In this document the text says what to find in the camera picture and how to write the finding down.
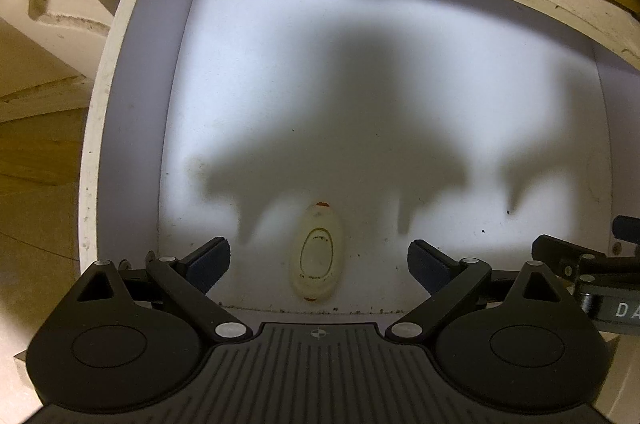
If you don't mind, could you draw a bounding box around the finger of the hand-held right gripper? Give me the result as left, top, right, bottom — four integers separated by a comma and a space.
613, 215, 640, 245
531, 234, 597, 281

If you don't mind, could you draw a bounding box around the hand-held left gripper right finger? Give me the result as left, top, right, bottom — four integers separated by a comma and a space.
384, 240, 565, 347

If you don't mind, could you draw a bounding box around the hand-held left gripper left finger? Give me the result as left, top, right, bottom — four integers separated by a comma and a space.
75, 236, 254, 346

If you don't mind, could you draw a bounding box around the cream oval night light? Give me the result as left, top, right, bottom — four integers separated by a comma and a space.
288, 200, 345, 303

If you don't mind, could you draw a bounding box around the cream drawer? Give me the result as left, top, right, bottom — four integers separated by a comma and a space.
77, 0, 640, 337

